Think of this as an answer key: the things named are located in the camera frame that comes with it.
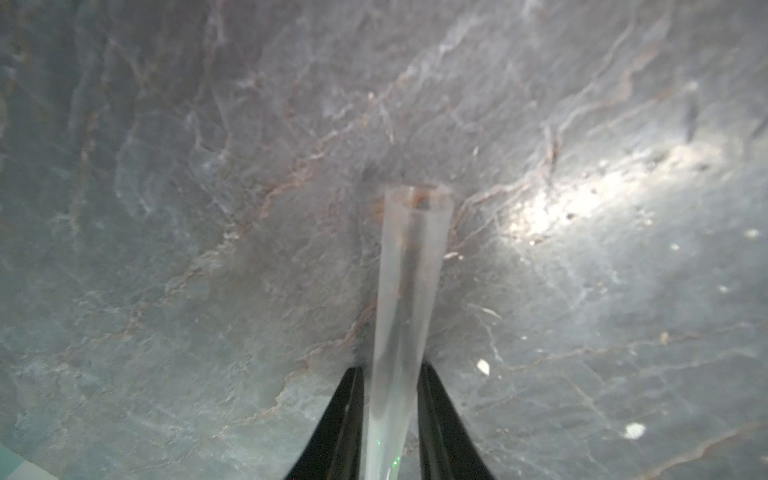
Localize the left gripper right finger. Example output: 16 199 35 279
417 361 494 480

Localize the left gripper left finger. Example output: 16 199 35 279
285 367 364 480

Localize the clear test tube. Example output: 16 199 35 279
364 185 454 479

